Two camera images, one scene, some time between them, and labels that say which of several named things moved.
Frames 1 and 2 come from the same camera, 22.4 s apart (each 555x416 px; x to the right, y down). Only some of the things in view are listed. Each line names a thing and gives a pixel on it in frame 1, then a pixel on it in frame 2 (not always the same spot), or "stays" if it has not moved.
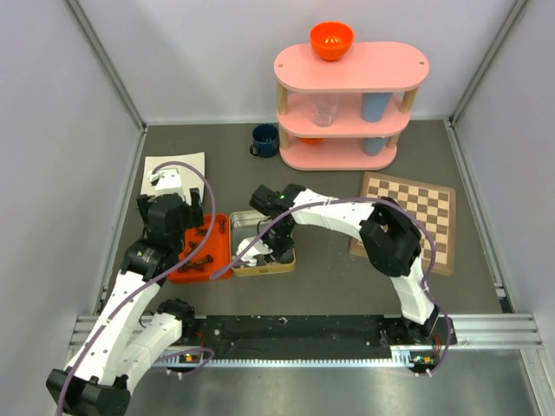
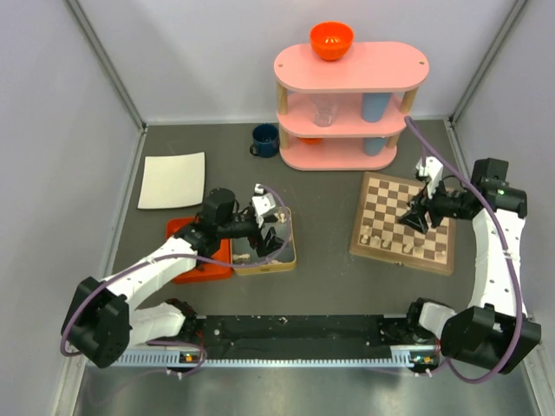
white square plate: x=190 y=178 stays
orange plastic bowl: x=330 y=40 stays
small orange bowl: x=311 y=140 stays
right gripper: x=277 y=251 → x=415 y=217
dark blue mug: x=265 y=140 stays
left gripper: x=192 y=217 → x=270 y=242
